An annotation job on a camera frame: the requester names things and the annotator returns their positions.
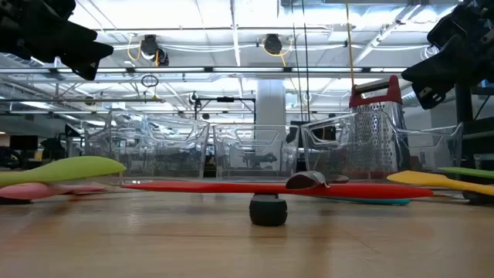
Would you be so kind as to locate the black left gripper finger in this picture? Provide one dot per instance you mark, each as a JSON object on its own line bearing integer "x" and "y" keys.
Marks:
{"x": 90, "y": 60}
{"x": 79, "y": 36}

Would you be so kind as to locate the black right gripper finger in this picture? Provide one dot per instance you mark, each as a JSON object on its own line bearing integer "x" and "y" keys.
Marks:
{"x": 440, "y": 73}
{"x": 455, "y": 31}

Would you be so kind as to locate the green silicone spatula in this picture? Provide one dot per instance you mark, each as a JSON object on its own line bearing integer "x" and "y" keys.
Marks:
{"x": 474, "y": 172}

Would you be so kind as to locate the light green silicone spoon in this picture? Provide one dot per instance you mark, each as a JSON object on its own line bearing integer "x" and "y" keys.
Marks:
{"x": 69, "y": 168}

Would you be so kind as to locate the blue silicone spatula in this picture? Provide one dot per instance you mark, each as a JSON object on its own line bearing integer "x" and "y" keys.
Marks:
{"x": 378, "y": 201}

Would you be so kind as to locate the pink silicone spatula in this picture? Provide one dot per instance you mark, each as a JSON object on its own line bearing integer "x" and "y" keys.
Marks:
{"x": 27, "y": 191}

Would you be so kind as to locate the red silicone spatula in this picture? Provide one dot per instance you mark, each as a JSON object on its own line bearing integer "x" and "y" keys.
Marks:
{"x": 193, "y": 187}

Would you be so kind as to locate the red steel box grater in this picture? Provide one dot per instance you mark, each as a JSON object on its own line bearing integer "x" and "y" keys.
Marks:
{"x": 393, "y": 94}

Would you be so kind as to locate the grey computer desk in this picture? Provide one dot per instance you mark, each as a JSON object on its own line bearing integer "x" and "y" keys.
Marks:
{"x": 480, "y": 135}

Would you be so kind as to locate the clear plastic bin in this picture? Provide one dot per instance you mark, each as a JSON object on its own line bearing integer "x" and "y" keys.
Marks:
{"x": 231, "y": 162}
{"x": 432, "y": 150}
{"x": 173, "y": 154}

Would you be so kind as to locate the dark background monitor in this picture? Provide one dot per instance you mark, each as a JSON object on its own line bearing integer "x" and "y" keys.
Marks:
{"x": 23, "y": 142}

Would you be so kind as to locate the yellow silicone spatula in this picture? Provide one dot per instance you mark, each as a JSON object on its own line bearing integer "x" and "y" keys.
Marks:
{"x": 424, "y": 179}

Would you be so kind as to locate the white building column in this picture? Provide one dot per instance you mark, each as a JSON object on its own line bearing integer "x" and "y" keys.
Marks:
{"x": 271, "y": 100}

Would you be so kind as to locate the black monitor post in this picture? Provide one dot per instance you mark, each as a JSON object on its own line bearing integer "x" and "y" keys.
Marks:
{"x": 464, "y": 116}

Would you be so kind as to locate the black background rig frame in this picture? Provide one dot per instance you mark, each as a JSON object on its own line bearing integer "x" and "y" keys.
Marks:
{"x": 225, "y": 99}

